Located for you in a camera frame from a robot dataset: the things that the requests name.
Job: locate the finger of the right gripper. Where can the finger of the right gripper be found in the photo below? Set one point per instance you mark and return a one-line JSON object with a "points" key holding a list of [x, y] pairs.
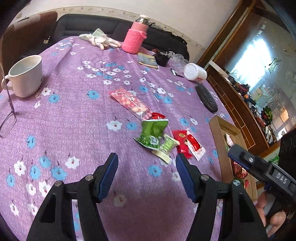
{"points": [[246, 159]]}

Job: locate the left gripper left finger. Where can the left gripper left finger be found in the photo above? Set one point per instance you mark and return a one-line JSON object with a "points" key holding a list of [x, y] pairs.
{"points": [[54, 219]]}

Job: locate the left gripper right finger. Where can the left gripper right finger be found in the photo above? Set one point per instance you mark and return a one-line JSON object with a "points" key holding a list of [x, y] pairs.
{"points": [[239, 217]]}

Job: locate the cardboard box tray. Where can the cardboard box tray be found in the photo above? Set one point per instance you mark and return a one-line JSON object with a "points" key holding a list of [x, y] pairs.
{"points": [[219, 128]]}

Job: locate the red white snack packet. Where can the red white snack packet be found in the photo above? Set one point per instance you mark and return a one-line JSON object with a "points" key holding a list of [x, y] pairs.
{"points": [[229, 140], [196, 149]]}

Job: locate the red cartoon face snack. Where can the red cartoon face snack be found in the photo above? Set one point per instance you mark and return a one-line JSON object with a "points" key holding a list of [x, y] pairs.
{"points": [[181, 136]]}

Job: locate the small red candy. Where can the small red candy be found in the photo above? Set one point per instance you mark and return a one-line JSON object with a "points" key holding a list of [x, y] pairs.
{"points": [[157, 116]]}

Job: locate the dark red foil snack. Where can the dark red foil snack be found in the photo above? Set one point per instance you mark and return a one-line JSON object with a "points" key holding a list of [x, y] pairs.
{"points": [[238, 171]]}

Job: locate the light green snack packet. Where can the light green snack packet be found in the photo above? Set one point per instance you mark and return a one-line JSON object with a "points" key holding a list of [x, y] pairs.
{"points": [[164, 149]]}

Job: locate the person right hand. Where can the person right hand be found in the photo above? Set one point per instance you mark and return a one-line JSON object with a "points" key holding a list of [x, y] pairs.
{"points": [[276, 220]]}

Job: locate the black textured glasses case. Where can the black textured glasses case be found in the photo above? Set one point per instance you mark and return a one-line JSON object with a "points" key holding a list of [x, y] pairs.
{"points": [[206, 98]]}

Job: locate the wooden brick pattern cabinet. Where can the wooden brick pattern cabinet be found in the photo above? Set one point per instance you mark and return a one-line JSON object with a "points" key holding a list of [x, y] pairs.
{"points": [[251, 66]]}

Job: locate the white plastic jar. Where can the white plastic jar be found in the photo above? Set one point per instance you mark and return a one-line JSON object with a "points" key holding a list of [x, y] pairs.
{"points": [[194, 72]]}

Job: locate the purple floral tablecloth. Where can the purple floral tablecloth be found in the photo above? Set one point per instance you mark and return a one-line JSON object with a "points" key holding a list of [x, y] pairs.
{"points": [[71, 125]]}

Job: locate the clear glass cup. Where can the clear glass cup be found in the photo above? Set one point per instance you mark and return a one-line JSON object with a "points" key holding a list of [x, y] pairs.
{"points": [[178, 62]]}

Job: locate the pink checkered snack packet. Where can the pink checkered snack packet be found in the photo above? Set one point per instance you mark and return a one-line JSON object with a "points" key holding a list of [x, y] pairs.
{"points": [[132, 103]]}

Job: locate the small black container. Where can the small black container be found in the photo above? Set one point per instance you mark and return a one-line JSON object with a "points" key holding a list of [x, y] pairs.
{"points": [[162, 58]]}

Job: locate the white ceramic mug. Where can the white ceramic mug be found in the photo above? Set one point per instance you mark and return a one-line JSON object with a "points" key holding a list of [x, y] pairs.
{"points": [[25, 77]]}

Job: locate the small notebook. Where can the small notebook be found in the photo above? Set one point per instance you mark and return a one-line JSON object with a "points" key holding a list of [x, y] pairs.
{"points": [[147, 60]]}

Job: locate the black sofa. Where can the black sofa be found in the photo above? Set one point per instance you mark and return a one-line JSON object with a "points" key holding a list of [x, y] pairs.
{"points": [[76, 24]]}

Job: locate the pink sleeved thermos bottle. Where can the pink sleeved thermos bottle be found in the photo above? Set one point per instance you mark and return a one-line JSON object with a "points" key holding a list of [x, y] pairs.
{"points": [[136, 35]]}

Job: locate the brown armchair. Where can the brown armchair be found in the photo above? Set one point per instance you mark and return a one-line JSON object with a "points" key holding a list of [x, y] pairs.
{"points": [[26, 37]]}

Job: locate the white cloth gloves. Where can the white cloth gloves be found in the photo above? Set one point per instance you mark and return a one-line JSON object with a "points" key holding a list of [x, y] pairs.
{"points": [[99, 39]]}

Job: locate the purple frame eyeglasses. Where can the purple frame eyeglasses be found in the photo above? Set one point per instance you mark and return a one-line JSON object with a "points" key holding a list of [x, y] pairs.
{"points": [[10, 115]]}

